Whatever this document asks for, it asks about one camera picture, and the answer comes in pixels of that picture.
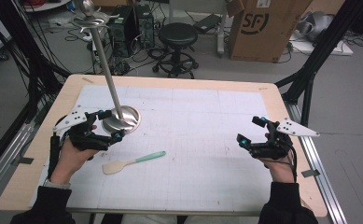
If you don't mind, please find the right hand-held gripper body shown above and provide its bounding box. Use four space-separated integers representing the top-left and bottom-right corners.
248 118 321 161

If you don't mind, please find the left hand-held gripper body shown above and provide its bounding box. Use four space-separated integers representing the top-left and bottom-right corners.
52 106 113 152

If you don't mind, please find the steel stand with round base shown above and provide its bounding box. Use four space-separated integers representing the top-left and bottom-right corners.
72 0 142 135

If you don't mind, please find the person's right hand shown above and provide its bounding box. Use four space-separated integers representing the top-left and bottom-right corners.
256 133 296 184

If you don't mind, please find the person's left hand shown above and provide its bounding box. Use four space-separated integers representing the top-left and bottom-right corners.
49 124 99 185

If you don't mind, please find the black tape piece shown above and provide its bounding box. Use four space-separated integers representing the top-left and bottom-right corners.
300 169 321 178
13 156 35 166

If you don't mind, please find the white grid mat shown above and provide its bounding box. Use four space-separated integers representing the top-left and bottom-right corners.
29 85 276 213

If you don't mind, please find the black computer tower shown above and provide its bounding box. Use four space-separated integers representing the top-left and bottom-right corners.
134 4 156 49
106 5 137 59

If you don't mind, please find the large cardboard box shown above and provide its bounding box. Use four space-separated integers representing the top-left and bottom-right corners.
226 0 314 63

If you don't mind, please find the white table leg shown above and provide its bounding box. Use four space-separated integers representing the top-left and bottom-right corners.
216 0 228 58

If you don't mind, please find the black round stool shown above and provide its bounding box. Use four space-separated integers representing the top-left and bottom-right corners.
151 21 200 79

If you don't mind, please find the grey device on white board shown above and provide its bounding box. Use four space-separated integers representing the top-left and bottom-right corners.
289 10 355 57

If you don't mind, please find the black flat laptop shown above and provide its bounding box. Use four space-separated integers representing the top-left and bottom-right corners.
193 13 222 35

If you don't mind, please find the wooden spatula with green handle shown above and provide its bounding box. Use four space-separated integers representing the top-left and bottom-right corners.
102 150 167 175

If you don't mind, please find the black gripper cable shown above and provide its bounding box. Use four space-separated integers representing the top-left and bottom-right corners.
47 133 62 180
288 148 299 184

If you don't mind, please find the aluminium rail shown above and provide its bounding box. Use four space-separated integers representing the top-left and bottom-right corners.
285 102 349 224
0 101 48 204

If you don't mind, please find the black metal frame stand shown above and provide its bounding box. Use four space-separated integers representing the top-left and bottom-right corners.
0 0 73 125
274 0 363 127

